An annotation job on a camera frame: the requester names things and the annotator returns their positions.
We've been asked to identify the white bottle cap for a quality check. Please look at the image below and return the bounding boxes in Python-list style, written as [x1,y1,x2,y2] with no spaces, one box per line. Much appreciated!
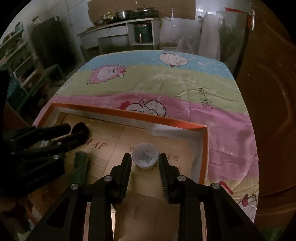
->
[132,143,159,169]

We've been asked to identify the dark green rectangular box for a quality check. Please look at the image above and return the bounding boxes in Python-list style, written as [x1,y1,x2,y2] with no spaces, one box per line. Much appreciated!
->
[70,152,89,185]

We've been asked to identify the large orange-rimmed cardboard tray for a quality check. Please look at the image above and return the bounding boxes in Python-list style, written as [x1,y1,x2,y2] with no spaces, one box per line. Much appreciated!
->
[35,103,208,240]

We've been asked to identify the cartoon patterned quilt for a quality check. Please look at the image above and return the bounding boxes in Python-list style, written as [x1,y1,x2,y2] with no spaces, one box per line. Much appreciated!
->
[34,51,259,220]

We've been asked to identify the white kitchen counter cabinet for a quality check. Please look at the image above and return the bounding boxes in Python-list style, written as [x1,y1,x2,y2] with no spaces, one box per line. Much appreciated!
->
[78,18,162,62]

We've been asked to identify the dark green appliance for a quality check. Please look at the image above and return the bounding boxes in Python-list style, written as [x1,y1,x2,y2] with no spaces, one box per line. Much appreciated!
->
[134,23,152,43]

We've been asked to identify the metal cooking pot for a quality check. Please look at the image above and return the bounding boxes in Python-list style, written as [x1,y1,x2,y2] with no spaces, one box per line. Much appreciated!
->
[115,10,130,20]

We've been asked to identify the black gas stove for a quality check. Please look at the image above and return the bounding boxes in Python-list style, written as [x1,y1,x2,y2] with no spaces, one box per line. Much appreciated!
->
[129,8,159,19]

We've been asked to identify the white covered standing object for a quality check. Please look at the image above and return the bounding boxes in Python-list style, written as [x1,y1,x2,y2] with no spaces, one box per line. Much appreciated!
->
[198,13,222,61]

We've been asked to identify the brown wooden door right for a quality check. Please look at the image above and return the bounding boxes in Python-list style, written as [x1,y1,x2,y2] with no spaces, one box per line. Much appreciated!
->
[236,1,295,230]

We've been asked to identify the brown cardboard wall panel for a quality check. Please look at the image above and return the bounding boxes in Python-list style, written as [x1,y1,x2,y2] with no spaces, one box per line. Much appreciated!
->
[87,0,196,22]

